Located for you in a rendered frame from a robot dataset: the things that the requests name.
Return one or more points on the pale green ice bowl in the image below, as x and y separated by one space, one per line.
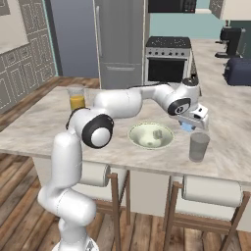
140 135

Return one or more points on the grey glass cup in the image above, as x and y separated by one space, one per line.
199 147

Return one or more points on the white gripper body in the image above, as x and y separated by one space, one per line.
200 122

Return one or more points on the grey wall cupboard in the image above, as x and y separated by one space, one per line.
228 8

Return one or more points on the stainless steel fridge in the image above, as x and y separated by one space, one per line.
121 42

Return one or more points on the silver oven with hob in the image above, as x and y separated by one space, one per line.
167 62

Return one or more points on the black microwave oven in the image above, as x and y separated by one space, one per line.
172 6

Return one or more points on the small light blue block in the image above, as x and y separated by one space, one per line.
187 127

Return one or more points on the clear ice cube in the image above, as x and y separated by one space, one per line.
159 133

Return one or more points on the black coffee machine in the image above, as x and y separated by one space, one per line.
232 40

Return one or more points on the white kitchen island base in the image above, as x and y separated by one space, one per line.
147 192

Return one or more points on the wooden stool with white cushion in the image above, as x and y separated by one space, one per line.
114 202
209 196

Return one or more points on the glass of orange juice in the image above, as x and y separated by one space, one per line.
77 100

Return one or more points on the dark blue toaster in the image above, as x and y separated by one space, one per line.
238 71

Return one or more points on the grey panelled cupboard run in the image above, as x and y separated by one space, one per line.
23 65

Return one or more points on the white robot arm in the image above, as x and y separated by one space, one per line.
68 163

